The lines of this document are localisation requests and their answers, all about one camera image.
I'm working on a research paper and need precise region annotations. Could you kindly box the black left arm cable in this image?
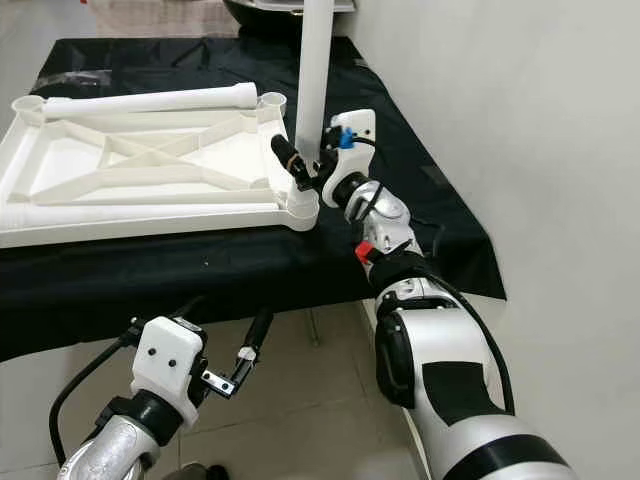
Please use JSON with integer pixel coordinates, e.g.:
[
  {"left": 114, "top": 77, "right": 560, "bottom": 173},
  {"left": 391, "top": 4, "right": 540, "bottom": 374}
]
[{"left": 48, "top": 335, "right": 141, "bottom": 471}]

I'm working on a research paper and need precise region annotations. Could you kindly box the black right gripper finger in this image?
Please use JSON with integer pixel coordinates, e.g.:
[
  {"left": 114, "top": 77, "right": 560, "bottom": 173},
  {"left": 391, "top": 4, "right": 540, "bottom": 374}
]
[{"left": 269, "top": 134, "right": 309, "bottom": 189}]

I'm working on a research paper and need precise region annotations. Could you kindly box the clear tape strip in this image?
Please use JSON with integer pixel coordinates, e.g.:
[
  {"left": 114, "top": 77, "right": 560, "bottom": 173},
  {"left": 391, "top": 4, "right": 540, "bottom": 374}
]
[{"left": 60, "top": 70, "right": 131, "bottom": 91}]

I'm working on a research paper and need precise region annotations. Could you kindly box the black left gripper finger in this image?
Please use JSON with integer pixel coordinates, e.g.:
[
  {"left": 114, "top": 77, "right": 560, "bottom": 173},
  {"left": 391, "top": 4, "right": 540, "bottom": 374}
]
[
  {"left": 128, "top": 295, "right": 206, "bottom": 336},
  {"left": 235, "top": 307, "right": 274, "bottom": 373}
]

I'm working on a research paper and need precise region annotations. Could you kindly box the white plastic children table top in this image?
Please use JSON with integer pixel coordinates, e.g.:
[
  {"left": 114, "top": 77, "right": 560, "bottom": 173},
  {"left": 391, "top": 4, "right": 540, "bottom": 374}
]
[{"left": 0, "top": 90, "right": 321, "bottom": 249}]

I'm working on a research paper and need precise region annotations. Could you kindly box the black tablecloth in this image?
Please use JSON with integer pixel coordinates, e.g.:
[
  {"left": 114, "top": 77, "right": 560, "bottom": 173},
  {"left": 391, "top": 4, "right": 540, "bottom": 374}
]
[{"left": 0, "top": 38, "right": 508, "bottom": 363}]

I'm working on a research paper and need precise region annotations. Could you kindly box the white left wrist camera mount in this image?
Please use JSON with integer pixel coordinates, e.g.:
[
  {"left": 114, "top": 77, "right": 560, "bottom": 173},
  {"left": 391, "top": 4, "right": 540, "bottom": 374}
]
[{"left": 132, "top": 316, "right": 209, "bottom": 431}]

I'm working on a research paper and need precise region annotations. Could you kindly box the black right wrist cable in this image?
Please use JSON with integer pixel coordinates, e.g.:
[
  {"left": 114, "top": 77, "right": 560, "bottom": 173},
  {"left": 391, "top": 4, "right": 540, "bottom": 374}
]
[{"left": 350, "top": 135, "right": 391, "bottom": 236}]

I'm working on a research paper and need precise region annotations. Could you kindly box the black wok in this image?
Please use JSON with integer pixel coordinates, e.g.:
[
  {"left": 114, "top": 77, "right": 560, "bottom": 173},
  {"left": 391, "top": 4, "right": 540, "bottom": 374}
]
[{"left": 222, "top": 0, "right": 356, "bottom": 29}]

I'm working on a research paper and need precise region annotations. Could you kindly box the beige woven mat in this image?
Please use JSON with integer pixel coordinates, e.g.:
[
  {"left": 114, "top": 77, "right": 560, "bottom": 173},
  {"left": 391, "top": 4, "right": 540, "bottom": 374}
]
[{"left": 85, "top": 0, "right": 231, "bottom": 39}]

